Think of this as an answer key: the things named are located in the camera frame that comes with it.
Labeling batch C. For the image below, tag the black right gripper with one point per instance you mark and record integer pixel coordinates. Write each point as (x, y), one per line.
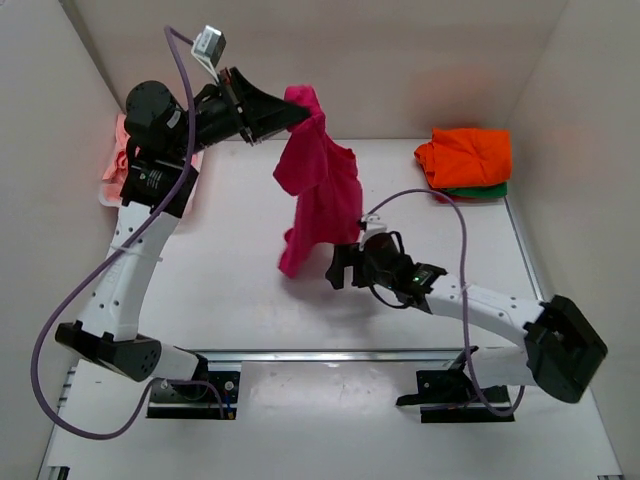
(347, 255)

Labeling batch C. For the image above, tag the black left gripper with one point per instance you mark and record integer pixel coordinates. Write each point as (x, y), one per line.
(264, 109)

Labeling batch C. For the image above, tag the magenta t shirt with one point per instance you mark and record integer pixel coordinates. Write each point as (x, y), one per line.
(323, 177)

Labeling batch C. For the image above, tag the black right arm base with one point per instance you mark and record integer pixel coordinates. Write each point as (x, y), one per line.
(446, 396)

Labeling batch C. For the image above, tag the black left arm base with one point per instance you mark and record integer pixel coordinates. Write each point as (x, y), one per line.
(214, 396)

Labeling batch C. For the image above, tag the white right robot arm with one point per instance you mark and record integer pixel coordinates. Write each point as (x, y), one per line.
(553, 345)

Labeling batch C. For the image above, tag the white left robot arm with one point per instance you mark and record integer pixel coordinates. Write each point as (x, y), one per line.
(155, 194)

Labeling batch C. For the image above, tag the white plastic basket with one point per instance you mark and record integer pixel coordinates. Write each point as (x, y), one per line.
(109, 194)

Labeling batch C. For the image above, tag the red folded t shirt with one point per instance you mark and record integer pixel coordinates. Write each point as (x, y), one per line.
(445, 197)

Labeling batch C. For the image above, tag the pink t shirt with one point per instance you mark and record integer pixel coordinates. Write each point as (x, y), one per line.
(117, 167)

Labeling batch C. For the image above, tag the orange folded t shirt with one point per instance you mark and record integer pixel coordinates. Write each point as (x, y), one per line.
(466, 158)

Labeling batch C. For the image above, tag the green folded t shirt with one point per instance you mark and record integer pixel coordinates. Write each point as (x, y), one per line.
(478, 192)

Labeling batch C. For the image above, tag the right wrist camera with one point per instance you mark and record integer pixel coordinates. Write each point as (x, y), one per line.
(370, 226)

